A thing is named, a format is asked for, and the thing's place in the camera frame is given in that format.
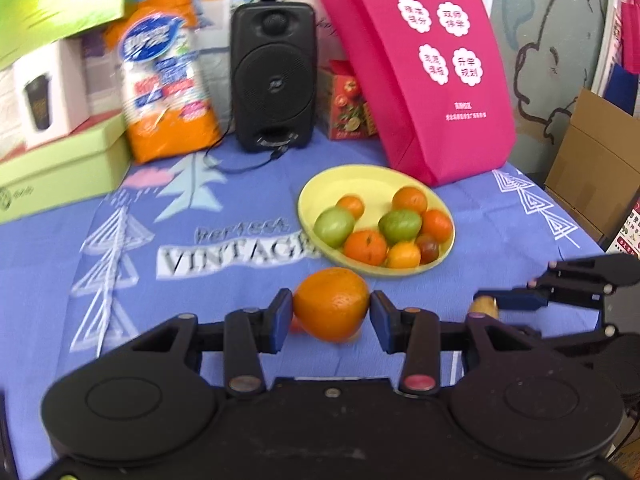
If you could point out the orange white snack bag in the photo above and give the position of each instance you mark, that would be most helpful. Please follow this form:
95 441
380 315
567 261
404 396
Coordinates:
170 135

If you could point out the small yellow green tomato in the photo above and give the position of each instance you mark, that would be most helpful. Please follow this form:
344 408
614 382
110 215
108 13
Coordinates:
484 306

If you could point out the yellow tangerine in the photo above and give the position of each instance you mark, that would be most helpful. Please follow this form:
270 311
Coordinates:
402 255

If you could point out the white cup box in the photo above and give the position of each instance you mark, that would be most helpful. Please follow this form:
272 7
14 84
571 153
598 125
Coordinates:
65 95

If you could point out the light green shoe box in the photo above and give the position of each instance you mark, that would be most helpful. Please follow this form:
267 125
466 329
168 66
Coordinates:
60 170

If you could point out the small orange tangerine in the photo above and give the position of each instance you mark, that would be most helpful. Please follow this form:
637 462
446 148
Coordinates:
351 206

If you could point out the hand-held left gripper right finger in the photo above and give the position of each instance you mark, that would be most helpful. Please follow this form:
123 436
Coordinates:
382 322

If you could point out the pink tote bag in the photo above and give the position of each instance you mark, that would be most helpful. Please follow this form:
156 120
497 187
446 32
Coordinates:
400 110

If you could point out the blue printed tablecloth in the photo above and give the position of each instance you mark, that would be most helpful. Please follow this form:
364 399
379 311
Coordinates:
200 270

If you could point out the colourful printed poster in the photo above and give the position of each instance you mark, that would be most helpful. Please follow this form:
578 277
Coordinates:
627 232

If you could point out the black speaker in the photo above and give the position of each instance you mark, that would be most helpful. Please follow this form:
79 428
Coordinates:
272 75

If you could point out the open cardboard box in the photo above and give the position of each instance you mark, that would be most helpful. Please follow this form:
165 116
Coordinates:
590 160

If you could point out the small red printed box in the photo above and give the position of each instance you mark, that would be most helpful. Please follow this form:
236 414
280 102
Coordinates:
345 105

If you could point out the dark red tomato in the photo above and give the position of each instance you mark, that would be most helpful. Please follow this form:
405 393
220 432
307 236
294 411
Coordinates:
428 250

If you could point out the yellow plastic plate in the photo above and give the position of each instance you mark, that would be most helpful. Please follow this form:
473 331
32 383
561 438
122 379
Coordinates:
370 182

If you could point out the green gift box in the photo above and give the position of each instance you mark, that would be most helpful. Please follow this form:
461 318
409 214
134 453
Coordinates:
55 5

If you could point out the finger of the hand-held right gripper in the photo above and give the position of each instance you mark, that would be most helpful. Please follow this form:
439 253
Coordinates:
525 301
585 337

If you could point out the pink and blue banner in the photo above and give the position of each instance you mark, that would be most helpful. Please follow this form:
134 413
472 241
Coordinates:
627 15

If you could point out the large orange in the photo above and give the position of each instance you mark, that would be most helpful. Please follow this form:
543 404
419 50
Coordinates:
330 305

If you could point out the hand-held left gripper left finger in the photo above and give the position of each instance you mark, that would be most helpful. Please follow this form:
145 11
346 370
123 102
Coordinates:
280 320

